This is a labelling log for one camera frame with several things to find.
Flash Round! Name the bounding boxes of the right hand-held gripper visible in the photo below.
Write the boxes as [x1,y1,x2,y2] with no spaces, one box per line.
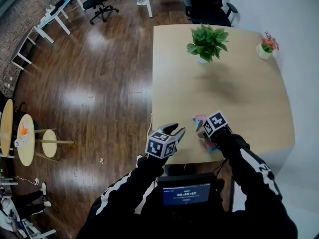
[198,111,229,139]

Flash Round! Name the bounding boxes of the person's left forearm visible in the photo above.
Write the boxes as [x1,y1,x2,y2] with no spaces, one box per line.
[76,155,170,239]

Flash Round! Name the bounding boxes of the chest-mounted screen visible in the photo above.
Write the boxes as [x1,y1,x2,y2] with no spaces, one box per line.
[157,172,218,209]

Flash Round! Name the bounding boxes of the person's right forearm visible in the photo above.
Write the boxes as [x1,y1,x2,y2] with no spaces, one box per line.
[215,129,299,239]

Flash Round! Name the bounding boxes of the red flower potted plant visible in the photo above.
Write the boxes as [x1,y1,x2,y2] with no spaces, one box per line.
[256,31,280,60]

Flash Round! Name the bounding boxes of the thin white floor cable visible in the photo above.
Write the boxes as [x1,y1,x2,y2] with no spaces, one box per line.
[13,175,40,186]

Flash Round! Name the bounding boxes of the low white frame table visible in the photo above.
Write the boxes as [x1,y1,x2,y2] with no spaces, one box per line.
[10,25,37,71]

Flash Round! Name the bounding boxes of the white slatted frame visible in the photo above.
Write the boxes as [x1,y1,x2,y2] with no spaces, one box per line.
[20,217,57,239]

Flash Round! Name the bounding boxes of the white desk with blue top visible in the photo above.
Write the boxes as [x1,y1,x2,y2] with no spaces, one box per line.
[37,0,86,44]

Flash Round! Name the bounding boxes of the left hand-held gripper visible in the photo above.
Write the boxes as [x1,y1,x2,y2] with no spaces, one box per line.
[145,123,186,159]

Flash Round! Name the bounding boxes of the orange item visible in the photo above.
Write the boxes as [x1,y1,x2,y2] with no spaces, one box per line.
[18,121,29,136]

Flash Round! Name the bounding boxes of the small white item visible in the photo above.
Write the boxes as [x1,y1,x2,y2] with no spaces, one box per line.
[13,135,29,148]

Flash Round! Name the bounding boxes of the green potted plant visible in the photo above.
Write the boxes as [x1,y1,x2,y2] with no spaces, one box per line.
[186,23,230,64]

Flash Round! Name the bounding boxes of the round wooden stool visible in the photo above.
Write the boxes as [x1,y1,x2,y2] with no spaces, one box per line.
[34,127,75,163]

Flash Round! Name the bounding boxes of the round wooden table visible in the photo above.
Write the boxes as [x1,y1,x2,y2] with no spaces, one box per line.
[0,98,14,158]
[14,114,36,167]

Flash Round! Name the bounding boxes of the light wooden table white legs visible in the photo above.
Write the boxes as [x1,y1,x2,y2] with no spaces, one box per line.
[151,24,296,165]

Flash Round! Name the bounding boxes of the black high-back office chair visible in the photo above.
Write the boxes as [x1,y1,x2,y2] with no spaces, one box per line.
[184,0,239,28]

